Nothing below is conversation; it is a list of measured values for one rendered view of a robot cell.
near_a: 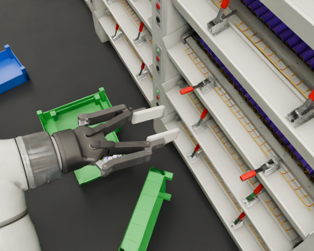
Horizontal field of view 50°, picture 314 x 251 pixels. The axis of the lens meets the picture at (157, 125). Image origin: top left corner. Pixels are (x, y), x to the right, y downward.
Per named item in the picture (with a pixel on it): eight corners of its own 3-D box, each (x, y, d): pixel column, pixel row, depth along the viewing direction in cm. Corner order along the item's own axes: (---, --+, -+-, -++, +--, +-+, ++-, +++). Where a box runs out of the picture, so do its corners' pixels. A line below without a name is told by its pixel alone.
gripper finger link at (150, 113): (132, 124, 69) (130, 121, 69) (162, 116, 72) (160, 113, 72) (134, 115, 67) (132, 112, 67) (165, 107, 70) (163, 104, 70)
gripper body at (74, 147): (50, 147, 65) (95, 135, 69) (64, 184, 60) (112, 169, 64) (47, 122, 59) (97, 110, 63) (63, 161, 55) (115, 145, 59)
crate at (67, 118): (127, 165, 138) (129, 162, 130) (80, 186, 133) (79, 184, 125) (98, 99, 142) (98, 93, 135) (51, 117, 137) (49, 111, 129)
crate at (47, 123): (55, 158, 140) (50, 148, 133) (41, 121, 150) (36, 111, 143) (122, 130, 147) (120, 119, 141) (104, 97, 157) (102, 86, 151)
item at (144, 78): (156, 112, 139) (146, 95, 127) (101, 25, 170) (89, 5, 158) (198, 86, 139) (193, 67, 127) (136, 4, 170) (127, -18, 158)
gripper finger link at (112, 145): (89, 139, 61) (90, 146, 60) (151, 138, 63) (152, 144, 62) (89, 152, 64) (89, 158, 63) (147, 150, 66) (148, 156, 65)
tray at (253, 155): (304, 241, 72) (310, 234, 64) (169, 59, 103) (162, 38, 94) (385, 192, 72) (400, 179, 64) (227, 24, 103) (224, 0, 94)
